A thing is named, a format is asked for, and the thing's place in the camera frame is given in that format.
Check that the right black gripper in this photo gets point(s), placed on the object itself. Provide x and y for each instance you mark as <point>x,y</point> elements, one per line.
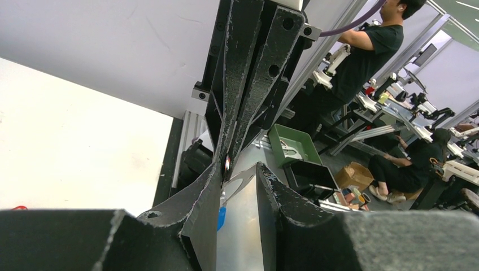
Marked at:
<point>254,51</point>

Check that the crouching person in black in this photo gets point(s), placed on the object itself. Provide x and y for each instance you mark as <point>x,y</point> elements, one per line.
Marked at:
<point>393,177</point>

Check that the green plastic bin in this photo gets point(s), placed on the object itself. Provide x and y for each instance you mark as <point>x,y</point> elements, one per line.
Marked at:
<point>290,145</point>

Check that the blue key tag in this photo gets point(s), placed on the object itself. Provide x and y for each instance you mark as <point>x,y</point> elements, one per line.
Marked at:
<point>221,217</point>

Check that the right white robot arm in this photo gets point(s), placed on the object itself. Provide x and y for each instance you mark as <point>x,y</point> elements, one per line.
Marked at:
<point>194,161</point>

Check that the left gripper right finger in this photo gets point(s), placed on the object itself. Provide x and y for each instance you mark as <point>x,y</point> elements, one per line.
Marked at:
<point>299,235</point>

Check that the cardboard box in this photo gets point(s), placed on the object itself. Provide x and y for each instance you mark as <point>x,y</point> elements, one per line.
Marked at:
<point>354,176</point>

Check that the red key tag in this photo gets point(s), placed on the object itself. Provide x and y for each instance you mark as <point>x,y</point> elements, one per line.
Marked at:
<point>19,208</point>

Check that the standing person dark shirt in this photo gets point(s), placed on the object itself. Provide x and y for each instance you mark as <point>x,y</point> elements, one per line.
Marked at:
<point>371,49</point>

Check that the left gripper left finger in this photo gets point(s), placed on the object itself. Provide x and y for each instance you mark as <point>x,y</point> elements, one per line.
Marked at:
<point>178,234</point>

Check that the right aluminium frame post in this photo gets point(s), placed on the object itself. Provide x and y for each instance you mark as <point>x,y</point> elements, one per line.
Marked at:
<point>324,15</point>

